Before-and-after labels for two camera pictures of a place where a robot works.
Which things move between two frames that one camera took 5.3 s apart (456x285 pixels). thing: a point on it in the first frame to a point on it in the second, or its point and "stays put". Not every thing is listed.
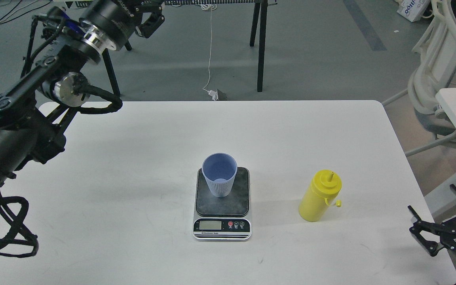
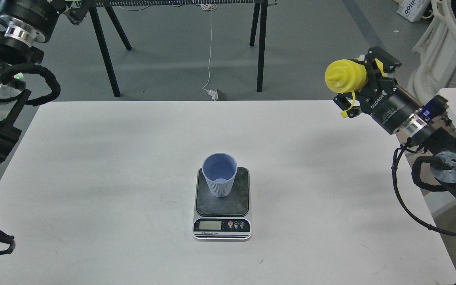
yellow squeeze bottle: [325, 185] to [344, 75]
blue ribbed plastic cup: [219, 169] stays put
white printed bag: [413, 10] stays put
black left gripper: [114, 20] to [25, 21]
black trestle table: [260, 16] stays put
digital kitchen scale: [226, 218] stays put
